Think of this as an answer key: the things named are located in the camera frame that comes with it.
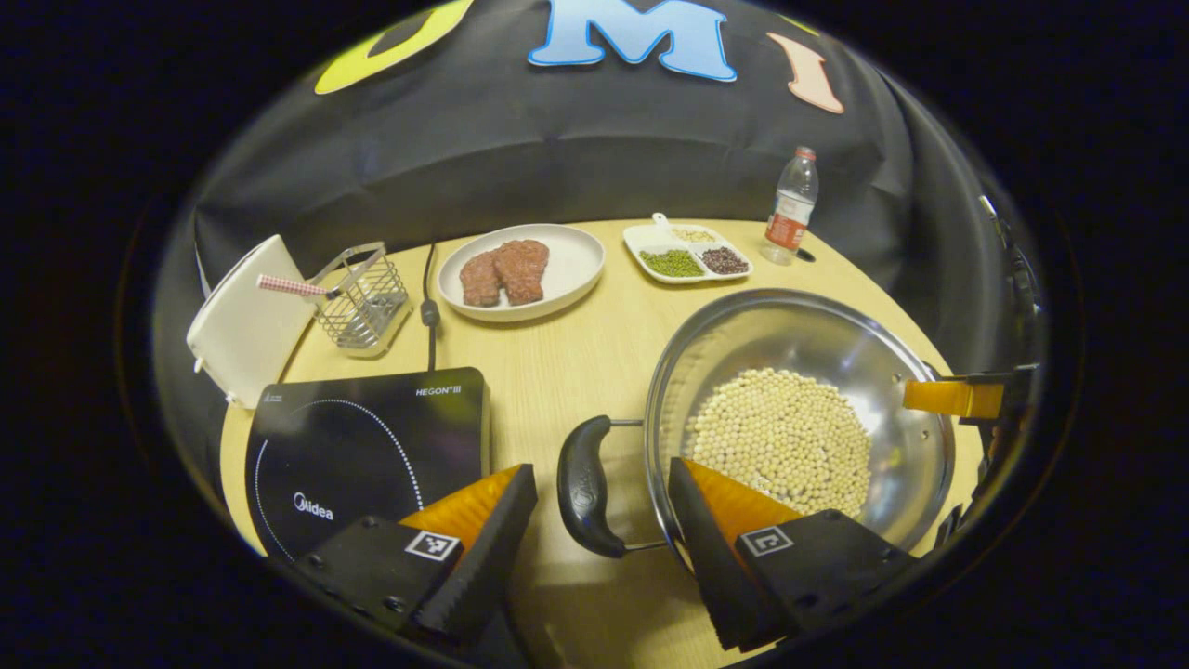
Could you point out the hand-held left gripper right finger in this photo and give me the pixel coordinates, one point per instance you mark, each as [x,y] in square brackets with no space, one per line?
[711,557]

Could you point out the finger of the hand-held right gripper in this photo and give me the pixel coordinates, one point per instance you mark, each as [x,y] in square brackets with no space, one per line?
[952,398]

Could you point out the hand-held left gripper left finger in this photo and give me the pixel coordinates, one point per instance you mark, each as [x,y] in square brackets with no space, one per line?
[483,557]

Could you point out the stainless steel pot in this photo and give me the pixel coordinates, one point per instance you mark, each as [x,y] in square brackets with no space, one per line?
[836,334]

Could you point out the black induction cooktop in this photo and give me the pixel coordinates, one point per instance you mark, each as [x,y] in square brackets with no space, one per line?
[353,446]

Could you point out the pile of soybeans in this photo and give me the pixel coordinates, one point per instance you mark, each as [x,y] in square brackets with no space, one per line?
[780,437]

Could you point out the clear plastic water bottle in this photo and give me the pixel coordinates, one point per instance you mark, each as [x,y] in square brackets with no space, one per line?
[790,214]

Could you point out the dark red beans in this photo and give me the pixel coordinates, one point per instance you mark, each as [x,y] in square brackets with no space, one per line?
[725,260]

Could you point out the brown meat piece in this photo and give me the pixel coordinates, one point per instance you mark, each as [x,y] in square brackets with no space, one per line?
[522,271]
[479,279]

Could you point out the green mung beans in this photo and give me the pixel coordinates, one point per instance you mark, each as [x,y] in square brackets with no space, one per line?
[672,263]

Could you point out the white round plate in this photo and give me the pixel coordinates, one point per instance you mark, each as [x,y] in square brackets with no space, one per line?
[571,269]

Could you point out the pale beans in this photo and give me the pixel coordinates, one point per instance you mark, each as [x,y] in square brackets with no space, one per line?
[693,235]

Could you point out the white divided dish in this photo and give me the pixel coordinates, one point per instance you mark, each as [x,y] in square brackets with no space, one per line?
[650,240]

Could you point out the white toaster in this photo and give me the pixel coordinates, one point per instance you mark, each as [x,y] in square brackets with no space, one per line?
[246,321]

